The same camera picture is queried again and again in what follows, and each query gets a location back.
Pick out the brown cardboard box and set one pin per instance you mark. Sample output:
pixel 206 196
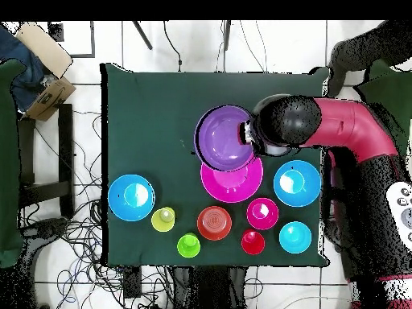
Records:
pixel 48 99

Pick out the medium blue bowl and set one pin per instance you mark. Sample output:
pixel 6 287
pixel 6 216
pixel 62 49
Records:
pixel 131 206
pixel 297 193

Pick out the large pink bowl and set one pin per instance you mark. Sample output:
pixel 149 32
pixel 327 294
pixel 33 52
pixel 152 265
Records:
pixel 231 186

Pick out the black pedestal foot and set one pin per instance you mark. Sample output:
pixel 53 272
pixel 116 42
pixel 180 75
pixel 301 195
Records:
pixel 48 227

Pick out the black floor box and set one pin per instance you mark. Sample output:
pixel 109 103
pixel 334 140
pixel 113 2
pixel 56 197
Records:
pixel 132 283

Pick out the green cup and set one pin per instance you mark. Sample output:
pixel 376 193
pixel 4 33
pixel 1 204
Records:
pixel 188 246

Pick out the small crimson bowl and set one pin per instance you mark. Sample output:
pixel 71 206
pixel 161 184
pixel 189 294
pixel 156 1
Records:
pixel 262 215

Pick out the red cup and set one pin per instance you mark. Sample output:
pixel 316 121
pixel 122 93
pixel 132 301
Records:
pixel 253 243

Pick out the black stand frame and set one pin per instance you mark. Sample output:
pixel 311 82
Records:
pixel 66 145

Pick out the small orange bowl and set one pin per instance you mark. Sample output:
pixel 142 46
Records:
pixel 214 223

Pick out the dark blue cloth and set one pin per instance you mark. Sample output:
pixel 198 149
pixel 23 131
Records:
pixel 22 80

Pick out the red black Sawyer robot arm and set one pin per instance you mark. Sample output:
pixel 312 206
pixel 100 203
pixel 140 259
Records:
pixel 354 128

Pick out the purple shallow bowl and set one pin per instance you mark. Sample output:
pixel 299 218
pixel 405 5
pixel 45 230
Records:
pixel 222 141

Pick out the small blue bowl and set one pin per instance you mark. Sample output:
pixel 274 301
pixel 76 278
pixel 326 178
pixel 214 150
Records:
pixel 295 238

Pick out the yellow cup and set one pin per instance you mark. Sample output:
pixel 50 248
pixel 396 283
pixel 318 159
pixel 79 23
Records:
pixel 162 220

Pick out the beige cushion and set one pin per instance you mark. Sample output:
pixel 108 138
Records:
pixel 45 48

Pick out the dark green tablecloth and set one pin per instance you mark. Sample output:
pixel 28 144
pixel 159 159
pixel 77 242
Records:
pixel 154 112

